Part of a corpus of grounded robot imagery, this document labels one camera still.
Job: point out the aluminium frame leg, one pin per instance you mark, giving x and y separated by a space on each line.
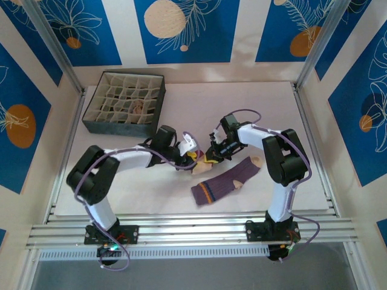
356 266
27 272

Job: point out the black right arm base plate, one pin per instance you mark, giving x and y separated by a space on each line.
255 232

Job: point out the dark organizer box with dividers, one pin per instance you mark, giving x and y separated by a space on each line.
121 130

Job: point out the aluminium corner post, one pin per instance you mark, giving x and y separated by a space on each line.
51 45
323 42

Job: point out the beige sock with red toe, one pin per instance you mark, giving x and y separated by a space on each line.
201 169

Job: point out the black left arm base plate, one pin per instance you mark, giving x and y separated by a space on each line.
130 234

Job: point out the aluminium side rail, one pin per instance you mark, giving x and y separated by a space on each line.
314 151
71 142

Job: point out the brown argyle sock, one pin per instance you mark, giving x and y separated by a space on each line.
137 107

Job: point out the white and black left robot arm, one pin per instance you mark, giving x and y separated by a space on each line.
130 157

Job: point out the aluminium front mounting rail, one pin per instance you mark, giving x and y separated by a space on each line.
193 229

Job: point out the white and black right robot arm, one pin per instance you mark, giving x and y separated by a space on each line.
254 136

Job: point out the purple striped sock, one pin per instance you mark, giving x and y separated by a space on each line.
220 184

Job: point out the black controller module with LED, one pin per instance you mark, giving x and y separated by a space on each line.
278 253
107 253

